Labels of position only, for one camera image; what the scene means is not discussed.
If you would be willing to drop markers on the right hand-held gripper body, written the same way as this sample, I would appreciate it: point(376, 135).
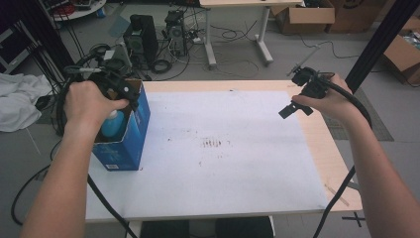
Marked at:
point(315, 86)

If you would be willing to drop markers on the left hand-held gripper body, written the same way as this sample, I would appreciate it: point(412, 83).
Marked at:
point(112, 79)

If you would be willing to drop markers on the blue spray bottle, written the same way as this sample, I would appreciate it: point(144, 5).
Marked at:
point(112, 127)

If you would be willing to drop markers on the blue cardboard box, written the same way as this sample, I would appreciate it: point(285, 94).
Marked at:
point(132, 145)

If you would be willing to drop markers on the person's right hand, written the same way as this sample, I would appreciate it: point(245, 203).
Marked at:
point(333, 102)

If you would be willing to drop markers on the person's left hand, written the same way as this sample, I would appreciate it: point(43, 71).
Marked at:
point(84, 105)

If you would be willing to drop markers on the grey flat bar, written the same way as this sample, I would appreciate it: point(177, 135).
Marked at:
point(305, 59)

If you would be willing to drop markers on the black computer tower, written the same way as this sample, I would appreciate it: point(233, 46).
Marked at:
point(143, 36)

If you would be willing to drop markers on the open cardboard box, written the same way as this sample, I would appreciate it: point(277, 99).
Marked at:
point(310, 15)

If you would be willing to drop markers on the round white table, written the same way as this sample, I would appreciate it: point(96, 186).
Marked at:
point(82, 11)

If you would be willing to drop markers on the grey open computer tower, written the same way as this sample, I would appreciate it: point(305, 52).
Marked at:
point(176, 33)

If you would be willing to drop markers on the white table sheet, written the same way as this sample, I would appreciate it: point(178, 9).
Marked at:
point(231, 165)

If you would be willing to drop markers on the large closed cardboard box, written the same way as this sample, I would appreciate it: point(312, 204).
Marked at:
point(356, 15)

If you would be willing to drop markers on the white power strip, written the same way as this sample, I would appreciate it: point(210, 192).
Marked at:
point(197, 40)

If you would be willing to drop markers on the cardboard box with contents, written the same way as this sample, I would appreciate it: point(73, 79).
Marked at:
point(401, 53)

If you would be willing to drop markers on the white cloth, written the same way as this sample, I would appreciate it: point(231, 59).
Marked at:
point(20, 99)

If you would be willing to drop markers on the white-legged desk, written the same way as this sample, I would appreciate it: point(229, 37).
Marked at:
point(209, 33)

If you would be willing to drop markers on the black frame post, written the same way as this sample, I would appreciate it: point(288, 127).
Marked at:
point(379, 39)
point(56, 43)

